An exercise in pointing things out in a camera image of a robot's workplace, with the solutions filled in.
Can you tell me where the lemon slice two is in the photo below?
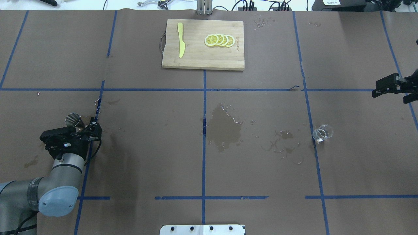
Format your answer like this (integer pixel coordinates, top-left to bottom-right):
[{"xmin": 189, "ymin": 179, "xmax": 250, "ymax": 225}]
[{"xmin": 215, "ymin": 33, "xmax": 222, "ymax": 46}]

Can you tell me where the clear glass cup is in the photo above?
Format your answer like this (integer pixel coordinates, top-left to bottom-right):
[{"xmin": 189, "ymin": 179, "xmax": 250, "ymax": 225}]
[{"xmin": 312, "ymin": 124, "xmax": 334, "ymax": 143}]

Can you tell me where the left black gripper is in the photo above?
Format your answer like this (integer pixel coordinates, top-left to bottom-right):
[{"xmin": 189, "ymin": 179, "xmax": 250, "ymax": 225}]
[{"xmin": 46, "ymin": 117, "xmax": 103, "ymax": 160}]

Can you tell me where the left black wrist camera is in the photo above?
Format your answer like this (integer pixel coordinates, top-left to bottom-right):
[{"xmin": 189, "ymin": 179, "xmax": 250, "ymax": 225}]
[{"xmin": 39, "ymin": 126, "xmax": 76, "ymax": 144}]

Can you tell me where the wooden cutting board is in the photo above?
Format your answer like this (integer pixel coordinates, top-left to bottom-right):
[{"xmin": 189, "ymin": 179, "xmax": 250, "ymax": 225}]
[{"xmin": 162, "ymin": 18, "xmax": 245, "ymax": 71}]

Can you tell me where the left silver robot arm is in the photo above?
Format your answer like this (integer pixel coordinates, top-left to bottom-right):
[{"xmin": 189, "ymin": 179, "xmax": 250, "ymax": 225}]
[{"xmin": 0, "ymin": 117, "xmax": 103, "ymax": 235}]

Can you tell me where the lemon slice four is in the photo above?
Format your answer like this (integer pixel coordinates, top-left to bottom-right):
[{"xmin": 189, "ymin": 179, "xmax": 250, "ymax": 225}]
[{"xmin": 224, "ymin": 35, "xmax": 235, "ymax": 48}]

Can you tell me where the aluminium frame post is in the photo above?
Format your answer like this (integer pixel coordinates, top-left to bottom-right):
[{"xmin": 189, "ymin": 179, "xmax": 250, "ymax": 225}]
[{"xmin": 197, "ymin": 0, "xmax": 213, "ymax": 15}]

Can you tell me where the steel double jigger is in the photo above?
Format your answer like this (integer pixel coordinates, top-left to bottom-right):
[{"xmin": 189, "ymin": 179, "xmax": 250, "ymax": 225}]
[{"xmin": 64, "ymin": 113, "xmax": 85, "ymax": 128}]

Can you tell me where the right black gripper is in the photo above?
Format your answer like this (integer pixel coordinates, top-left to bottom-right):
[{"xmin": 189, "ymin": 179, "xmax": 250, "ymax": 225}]
[{"xmin": 401, "ymin": 69, "xmax": 418, "ymax": 104}]

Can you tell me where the yellow plastic knife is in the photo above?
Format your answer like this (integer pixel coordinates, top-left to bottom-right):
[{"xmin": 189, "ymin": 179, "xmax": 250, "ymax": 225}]
[{"xmin": 177, "ymin": 22, "xmax": 186, "ymax": 58}]

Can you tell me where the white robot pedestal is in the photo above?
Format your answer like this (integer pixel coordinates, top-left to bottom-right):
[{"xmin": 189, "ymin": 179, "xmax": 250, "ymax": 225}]
[{"xmin": 159, "ymin": 224, "xmax": 246, "ymax": 235}]

